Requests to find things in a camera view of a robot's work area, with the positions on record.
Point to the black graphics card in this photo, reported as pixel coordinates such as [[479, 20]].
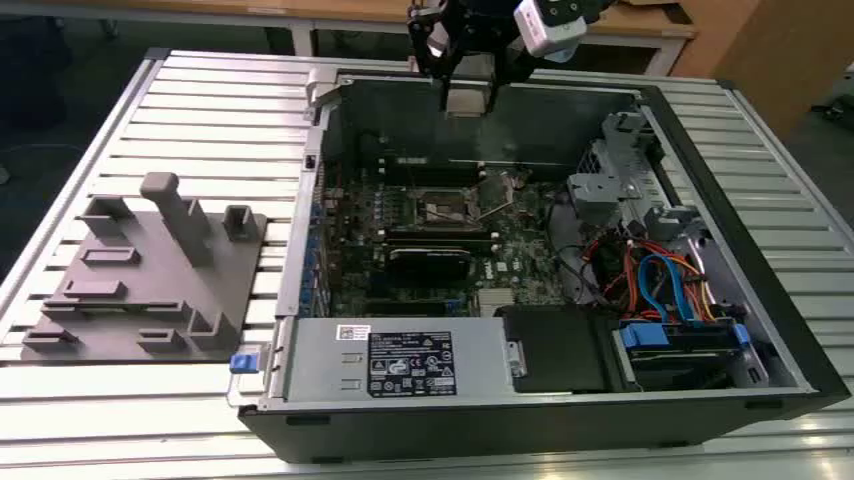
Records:
[[427, 265]]

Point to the wooden cabinet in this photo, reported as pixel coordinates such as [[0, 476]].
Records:
[[767, 50]]

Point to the grey parts rack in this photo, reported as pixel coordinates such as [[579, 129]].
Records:
[[147, 280]]

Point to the hard disk in blue carrier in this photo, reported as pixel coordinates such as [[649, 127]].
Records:
[[643, 337]]

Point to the CPU socket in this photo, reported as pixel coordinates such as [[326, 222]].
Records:
[[443, 207]]

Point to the silver CPU chip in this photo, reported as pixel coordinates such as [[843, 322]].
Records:
[[467, 102]]

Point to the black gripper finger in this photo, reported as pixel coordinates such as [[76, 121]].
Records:
[[514, 67], [444, 92]]

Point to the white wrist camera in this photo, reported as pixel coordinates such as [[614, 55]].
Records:
[[550, 25]]

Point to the green motherboard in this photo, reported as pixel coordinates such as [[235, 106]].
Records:
[[527, 250]]

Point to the blue case latch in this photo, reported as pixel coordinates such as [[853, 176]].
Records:
[[242, 363]]

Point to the silver metal drive cage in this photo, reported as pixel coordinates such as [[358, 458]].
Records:
[[600, 190]]

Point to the black PC case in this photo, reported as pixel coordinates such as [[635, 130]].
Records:
[[534, 435]]

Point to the wooden desk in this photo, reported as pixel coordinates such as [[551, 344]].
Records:
[[640, 27]]

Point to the silver power supply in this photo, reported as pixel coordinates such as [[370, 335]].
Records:
[[320, 360]]

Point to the small silver heat sink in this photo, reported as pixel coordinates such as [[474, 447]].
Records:
[[495, 296]]

